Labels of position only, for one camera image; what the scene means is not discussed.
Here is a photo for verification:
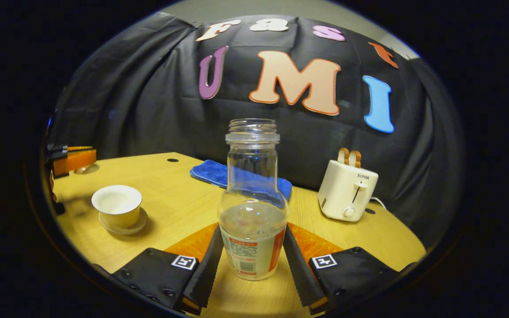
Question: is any white ceramic saucer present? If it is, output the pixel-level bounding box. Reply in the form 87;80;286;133
99;207;148;235

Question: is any white ceramic teacup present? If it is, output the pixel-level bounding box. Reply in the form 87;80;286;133
91;185;143;229

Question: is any clear plastic water bottle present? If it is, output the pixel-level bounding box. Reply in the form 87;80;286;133
217;118;289;281

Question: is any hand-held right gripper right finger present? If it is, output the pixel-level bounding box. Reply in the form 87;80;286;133
283;222;418;315

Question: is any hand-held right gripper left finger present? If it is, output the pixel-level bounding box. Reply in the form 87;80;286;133
112;223;225;315

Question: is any black backdrop cloth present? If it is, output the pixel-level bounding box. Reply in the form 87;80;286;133
47;11;465;248

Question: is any blue folded towel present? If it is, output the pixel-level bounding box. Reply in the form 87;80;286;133
190;159;293;200

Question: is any white toaster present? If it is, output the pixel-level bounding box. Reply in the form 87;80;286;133
317;159;379;222

